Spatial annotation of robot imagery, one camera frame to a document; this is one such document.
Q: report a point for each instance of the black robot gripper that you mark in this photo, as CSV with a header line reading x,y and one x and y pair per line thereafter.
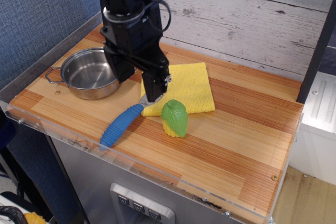
x,y
132,41

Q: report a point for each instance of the blue handled metal fork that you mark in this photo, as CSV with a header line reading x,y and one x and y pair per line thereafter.
x,y
115,130

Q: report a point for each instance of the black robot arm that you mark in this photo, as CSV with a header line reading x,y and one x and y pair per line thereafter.
x,y
125,7

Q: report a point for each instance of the yellow folded cloth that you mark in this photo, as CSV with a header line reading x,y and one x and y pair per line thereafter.
x,y
190,85

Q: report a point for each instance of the stainless steel pot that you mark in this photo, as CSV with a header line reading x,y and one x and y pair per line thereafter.
x,y
87,74

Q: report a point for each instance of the green yellow toy corn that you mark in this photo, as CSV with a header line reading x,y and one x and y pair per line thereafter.
x,y
174,118

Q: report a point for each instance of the stainless steel cabinet front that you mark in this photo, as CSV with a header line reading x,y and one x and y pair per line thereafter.
x,y
92,177

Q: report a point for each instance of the clear acrylic table guard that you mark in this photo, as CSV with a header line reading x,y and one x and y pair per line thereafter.
x,y
233,156

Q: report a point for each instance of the silver button control panel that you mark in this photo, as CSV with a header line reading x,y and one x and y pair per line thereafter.
x,y
132,207

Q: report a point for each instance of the yellow object bottom left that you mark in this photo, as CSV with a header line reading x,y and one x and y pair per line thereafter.
x,y
33,218

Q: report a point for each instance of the white ribbed side cabinet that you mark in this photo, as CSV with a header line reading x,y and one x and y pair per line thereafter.
x,y
313,151

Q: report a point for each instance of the black right frame post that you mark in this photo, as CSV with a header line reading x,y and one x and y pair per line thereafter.
x,y
316,59

